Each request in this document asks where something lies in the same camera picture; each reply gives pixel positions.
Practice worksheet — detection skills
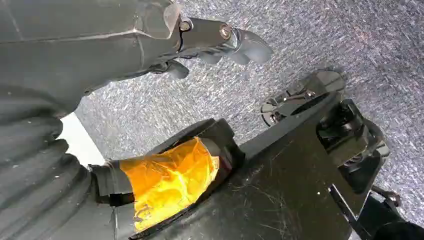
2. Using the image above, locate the black robot leg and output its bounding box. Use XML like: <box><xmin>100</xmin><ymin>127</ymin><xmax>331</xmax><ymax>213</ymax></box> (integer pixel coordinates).
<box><xmin>128</xmin><ymin>93</ymin><xmax>424</xmax><ymax>240</ymax></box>

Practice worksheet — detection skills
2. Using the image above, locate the white flat panel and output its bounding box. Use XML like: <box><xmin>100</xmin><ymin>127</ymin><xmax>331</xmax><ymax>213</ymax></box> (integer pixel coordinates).
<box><xmin>58</xmin><ymin>112</ymin><xmax>106</xmax><ymax>168</ymax></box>

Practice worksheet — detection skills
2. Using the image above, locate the ribbed grey left arm sleeve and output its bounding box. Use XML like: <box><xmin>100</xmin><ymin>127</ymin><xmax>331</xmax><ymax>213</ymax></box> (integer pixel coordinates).
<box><xmin>0</xmin><ymin>85</ymin><xmax>135</xmax><ymax>240</ymax></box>

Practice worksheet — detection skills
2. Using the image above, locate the black robot foot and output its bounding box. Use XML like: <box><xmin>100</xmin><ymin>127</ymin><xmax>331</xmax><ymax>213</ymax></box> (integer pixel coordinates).
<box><xmin>259</xmin><ymin>68</ymin><xmax>347</xmax><ymax>129</ymax></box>

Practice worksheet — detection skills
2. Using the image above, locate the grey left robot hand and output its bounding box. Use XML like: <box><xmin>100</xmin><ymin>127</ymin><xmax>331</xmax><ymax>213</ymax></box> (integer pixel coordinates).
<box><xmin>0</xmin><ymin>0</ymin><xmax>275</xmax><ymax>233</ymax></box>

